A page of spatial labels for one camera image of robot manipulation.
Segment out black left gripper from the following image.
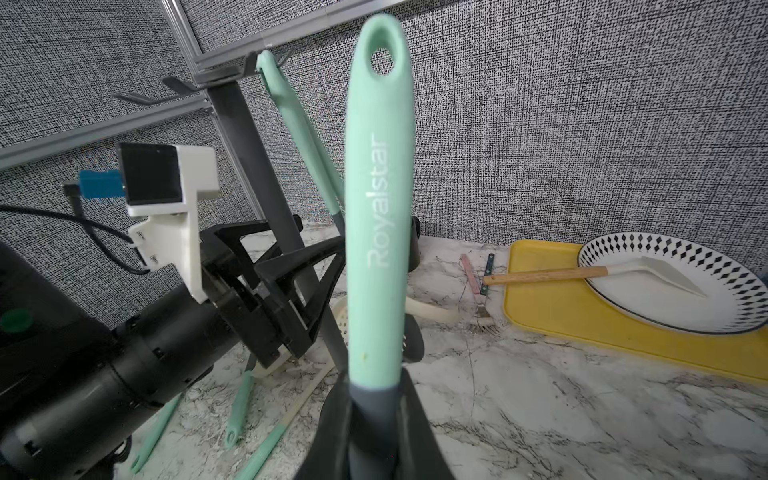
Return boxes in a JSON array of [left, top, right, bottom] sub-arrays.
[[200, 214, 347, 367]]

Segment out white patterned plate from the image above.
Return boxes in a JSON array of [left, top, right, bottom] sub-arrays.
[[577, 232, 767, 335]]

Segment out white spatula wooden handle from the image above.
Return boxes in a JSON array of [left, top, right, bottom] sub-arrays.
[[485, 257, 706, 297]]

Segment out green handled fork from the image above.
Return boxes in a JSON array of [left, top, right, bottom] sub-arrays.
[[480, 253, 495, 296]]

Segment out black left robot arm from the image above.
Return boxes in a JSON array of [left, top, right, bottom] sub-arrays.
[[1, 221, 345, 479]]

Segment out cream skimmer long handle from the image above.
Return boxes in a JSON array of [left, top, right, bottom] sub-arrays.
[[256, 50, 345, 235]]

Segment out pink handled fork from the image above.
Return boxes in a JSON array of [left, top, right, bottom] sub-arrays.
[[460, 253, 499, 335]]

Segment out black cup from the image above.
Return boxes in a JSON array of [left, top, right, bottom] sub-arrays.
[[408, 216, 421, 272]]

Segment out yellow tray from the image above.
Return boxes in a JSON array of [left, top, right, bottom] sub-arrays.
[[503, 232, 767, 382]]

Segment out dark grey utensil rack stand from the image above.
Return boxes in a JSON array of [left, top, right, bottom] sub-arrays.
[[113, 52, 348, 370]]

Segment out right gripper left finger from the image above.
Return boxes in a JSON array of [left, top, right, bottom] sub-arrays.
[[294, 372, 352, 480]]

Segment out cream slotted spoon small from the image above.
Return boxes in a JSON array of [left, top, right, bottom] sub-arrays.
[[234, 361, 335, 480]]

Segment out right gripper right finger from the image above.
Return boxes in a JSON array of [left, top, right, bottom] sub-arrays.
[[397, 368, 455, 480]]

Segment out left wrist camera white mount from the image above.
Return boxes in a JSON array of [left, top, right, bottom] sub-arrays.
[[77, 142, 222, 304]]

